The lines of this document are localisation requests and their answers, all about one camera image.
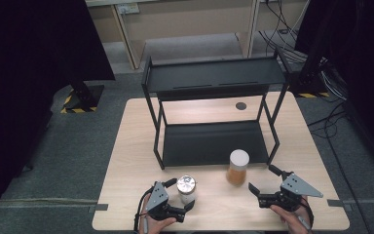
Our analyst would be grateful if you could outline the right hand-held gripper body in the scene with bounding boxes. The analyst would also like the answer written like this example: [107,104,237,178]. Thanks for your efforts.
[257,171,324,213]

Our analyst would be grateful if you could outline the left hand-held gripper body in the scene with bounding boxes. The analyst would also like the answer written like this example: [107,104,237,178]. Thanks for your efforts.
[145,180,187,224]

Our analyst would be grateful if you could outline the white jar with silver lid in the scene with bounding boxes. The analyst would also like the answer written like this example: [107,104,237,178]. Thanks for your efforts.
[175,175,198,205]

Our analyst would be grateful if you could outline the orange jar with white lid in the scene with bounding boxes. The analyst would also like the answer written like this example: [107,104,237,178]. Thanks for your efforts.
[225,148,250,187]

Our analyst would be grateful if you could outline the black metal two-tier rack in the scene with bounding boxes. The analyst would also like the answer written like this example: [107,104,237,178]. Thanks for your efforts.
[140,48,293,171]

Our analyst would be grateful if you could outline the person's left hand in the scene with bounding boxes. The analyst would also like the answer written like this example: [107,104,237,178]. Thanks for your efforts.
[138,194,178,234]

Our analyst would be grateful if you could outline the person's right hand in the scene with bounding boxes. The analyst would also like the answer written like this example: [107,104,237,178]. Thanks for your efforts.
[270,196,314,234]

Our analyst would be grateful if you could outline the grey tape piece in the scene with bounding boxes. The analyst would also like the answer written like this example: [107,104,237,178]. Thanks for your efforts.
[326,198,354,213]
[88,203,109,213]

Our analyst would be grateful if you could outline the stand base with striped tape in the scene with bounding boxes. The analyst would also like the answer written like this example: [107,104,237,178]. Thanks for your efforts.
[59,81,105,115]
[288,69,331,99]

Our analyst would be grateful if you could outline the black curtain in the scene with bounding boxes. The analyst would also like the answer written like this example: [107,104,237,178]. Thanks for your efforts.
[0,0,116,209]
[294,0,374,178]

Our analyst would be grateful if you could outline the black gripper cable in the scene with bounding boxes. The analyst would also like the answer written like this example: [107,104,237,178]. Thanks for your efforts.
[133,185,154,234]
[300,194,316,230]

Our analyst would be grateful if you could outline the black floor cables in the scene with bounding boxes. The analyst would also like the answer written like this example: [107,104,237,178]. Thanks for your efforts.
[306,69,350,139]

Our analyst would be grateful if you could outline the bundle of cables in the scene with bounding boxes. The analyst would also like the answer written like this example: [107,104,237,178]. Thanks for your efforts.
[258,0,310,63]

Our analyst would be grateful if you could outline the light wooden furniture frame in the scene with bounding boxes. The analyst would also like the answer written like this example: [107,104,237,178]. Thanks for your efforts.
[85,0,261,71]

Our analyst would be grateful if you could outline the white wall socket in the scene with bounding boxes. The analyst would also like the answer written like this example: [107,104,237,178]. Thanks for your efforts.
[116,3,141,16]

